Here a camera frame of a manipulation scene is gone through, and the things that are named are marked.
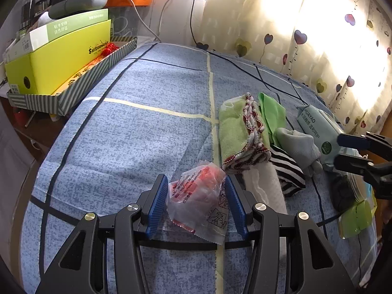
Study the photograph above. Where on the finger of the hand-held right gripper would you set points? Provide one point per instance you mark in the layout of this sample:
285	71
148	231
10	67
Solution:
352	141
352	164

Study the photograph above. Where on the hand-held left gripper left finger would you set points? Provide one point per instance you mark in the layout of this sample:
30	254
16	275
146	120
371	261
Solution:
157	202

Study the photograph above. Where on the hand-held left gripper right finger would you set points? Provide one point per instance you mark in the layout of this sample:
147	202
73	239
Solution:
235	205

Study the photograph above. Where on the white cloth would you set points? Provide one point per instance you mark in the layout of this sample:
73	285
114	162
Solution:
263	183

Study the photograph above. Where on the clear packet of orange earplugs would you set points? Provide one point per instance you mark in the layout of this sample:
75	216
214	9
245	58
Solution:
196	196

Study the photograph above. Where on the grey blue socks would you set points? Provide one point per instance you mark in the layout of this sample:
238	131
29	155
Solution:
297	147

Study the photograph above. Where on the black white striped sock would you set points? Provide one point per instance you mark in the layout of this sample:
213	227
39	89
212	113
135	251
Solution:
288	171

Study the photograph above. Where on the green towel with braided trim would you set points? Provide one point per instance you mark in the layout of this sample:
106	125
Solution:
232	128

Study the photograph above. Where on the green cloth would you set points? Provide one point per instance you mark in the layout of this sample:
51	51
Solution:
272	113

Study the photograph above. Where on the clear jar with dark contents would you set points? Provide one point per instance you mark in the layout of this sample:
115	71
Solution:
346	193

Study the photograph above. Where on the wet wipes pack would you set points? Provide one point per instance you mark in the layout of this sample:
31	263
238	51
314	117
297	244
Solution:
318	128

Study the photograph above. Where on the green plastic bottle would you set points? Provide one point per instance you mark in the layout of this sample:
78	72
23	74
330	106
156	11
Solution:
358	220

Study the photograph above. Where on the blue plaid bed sheet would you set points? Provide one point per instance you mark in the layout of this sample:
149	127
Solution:
137	147

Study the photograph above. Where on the heart print curtain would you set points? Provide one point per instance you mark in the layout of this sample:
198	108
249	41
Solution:
306	21

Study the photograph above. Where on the green striped cardboard tray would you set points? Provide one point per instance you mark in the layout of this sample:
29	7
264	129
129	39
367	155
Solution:
92	79

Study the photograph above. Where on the red tassel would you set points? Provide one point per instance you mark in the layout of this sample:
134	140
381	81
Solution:
109	49

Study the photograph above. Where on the yellow green cardboard box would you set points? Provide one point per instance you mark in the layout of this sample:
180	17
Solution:
55	64

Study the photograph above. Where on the white and green flat box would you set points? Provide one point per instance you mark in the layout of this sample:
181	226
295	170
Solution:
70	26

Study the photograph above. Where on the grey oval case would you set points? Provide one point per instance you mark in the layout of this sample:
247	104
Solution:
79	4

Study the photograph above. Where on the glass jar with dark lid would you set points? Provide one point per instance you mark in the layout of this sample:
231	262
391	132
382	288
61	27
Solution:
28	9

